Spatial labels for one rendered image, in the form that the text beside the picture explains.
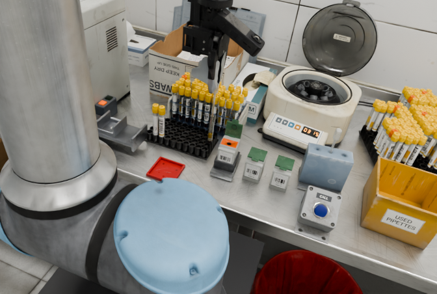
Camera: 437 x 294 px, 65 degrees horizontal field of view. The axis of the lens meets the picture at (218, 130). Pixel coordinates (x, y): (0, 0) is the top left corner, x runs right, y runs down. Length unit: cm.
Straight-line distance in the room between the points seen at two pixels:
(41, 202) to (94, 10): 61
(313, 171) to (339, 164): 6
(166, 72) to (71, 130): 73
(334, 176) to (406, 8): 60
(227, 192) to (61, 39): 58
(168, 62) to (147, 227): 73
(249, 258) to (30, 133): 40
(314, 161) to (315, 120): 17
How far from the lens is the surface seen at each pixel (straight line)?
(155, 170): 83
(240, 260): 60
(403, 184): 91
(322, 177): 84
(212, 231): 36
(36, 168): 36
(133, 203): 37
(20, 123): 33
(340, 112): 94
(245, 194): 80
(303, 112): 94
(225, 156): 80
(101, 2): 93
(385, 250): 81
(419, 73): 129
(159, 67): 105
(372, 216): 80
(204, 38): 72
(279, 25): 124
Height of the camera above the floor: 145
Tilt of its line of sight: 37 degrees down
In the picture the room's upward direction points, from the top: 7 degrees clockwise
